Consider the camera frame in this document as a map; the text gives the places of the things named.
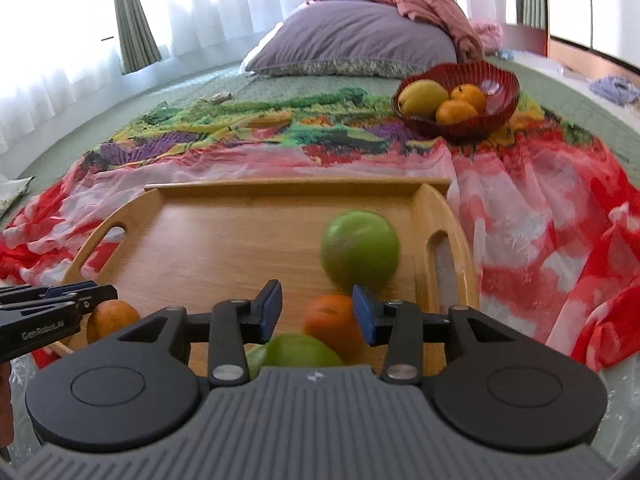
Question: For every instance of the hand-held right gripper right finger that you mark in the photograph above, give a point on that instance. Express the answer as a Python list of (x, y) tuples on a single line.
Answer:
[(364, 317)]

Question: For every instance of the green quilted bedspread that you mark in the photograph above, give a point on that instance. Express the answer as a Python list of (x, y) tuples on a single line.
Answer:
[(175, 85)]

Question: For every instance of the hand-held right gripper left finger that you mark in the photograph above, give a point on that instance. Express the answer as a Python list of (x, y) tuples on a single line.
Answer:
[(269, 310)]

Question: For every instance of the purple pillow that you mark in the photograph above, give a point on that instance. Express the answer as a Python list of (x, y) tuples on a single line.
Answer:
[(350, 35)]

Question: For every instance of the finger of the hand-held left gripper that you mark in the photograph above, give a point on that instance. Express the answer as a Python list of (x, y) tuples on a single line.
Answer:
[(65, 290), (97, 297)]

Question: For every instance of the pale blue crumpled cloth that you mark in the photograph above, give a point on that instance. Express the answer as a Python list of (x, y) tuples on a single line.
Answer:
[(615, 87)]

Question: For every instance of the colourful floral sheer scarf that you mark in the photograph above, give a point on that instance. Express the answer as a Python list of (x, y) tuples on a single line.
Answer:
[(525, 210)]

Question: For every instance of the wooden cabinet with white doors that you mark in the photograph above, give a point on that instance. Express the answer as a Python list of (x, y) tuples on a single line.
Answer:
[(590, 5)]

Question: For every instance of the yellow mango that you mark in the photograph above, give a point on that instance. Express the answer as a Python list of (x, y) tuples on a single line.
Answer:
[(422, 97)]

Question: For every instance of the white patterned cloth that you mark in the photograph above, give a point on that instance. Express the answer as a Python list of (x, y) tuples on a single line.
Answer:
[(12, 195)]

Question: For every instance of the large green apple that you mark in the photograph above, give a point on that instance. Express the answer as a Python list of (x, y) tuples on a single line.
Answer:
[(360, 250)]

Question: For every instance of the pink fluffy cloth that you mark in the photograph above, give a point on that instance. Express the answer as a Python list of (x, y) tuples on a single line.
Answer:
[(490, 35)]

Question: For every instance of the green mango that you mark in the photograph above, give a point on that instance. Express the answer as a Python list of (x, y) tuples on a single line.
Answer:
[(300, 352)]

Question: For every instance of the orange tangerine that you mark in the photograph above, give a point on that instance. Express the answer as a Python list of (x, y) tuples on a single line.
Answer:
[(456, 112), (112, 321), (470, 96), (330, 322)]

